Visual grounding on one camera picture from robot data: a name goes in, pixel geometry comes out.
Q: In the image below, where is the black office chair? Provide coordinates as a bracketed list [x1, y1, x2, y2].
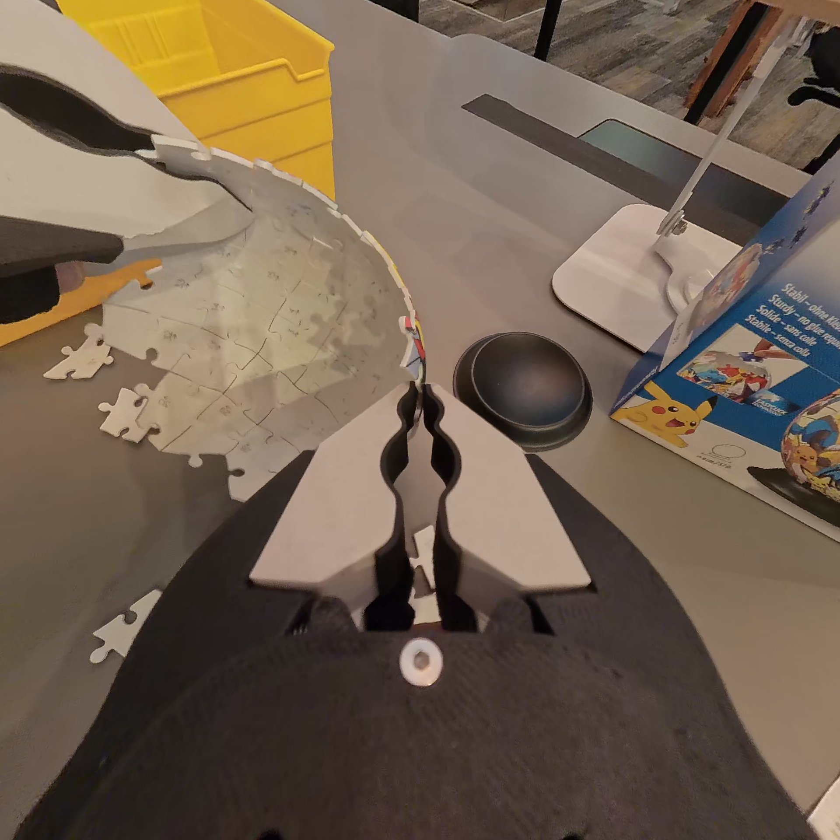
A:
[787, 29, 840, 109]

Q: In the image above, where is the white document stand base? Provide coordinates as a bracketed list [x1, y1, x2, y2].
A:
[551, 10, 815, 355]

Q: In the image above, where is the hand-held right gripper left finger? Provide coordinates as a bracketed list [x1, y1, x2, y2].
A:
[248, 382, 421, 631]

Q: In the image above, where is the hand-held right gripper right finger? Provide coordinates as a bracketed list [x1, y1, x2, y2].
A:
[423, 384, 595, 634]

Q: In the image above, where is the partly built puzzle ball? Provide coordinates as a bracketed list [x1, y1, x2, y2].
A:
[101, 134, 427, 503]

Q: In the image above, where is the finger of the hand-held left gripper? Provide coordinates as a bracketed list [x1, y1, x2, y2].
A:
[0, 12, 199, 155]
[0, 108, 255, 280]

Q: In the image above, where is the blue puzzle box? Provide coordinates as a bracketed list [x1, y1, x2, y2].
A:
[609, 197, 840, 544]

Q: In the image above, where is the yellow plastic bin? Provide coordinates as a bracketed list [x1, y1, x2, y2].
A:
[0, 0, 337, 349]

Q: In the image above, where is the white puzzle piece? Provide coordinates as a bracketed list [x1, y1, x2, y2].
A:
[408, 525, 437, 592]
[42, 323, 114, 382]
[90, 588, 161, 664]
[98, 387, 160, 444]

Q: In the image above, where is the black round ball stand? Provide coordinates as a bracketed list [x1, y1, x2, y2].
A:
[453, 332, 593, 452]

